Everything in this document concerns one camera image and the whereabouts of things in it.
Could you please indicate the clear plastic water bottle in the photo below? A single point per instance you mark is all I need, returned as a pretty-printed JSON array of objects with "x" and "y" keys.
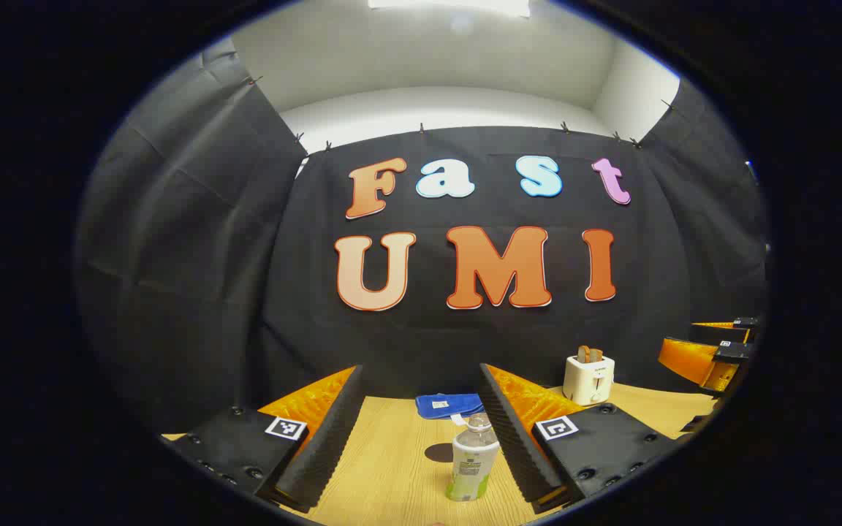
[{"x": 471, "y": 467}]

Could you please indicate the white toaster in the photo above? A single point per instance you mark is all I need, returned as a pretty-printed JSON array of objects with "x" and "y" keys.
[{"x": 588, "y": 380}]

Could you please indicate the blue folded towel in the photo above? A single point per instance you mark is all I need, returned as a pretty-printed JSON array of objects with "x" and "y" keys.
[{"x": 446, "y": 405}]

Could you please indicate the dark round coaster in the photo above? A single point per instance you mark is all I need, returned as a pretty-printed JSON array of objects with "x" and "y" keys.
[{"x": 437, "y": 453}]

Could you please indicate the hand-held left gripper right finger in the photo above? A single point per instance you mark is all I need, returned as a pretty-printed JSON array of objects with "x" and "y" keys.
[{"x": 512, "y": 446}]

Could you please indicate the toasted bread slice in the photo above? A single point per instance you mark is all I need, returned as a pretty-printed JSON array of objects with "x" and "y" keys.
[
  {"x": 582, "y": 354},
  {"x": 596, "y": 356}
]

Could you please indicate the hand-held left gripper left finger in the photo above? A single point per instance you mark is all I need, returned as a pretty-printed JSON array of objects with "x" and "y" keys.
[{"x": 326, "y": 446}]

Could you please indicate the ceiling light panel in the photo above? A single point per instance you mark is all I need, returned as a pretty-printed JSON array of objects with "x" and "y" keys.
[{"x": 450, "y": 6}]

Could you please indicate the black backdrop cloth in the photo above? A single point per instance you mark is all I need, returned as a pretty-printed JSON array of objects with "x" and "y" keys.
[{"x": 282, "y": 329}]

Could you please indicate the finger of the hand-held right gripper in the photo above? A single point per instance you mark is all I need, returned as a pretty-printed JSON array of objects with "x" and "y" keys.
[
  {"x": 691, "y": 361},
  {"x": 742, "y": 325}
]

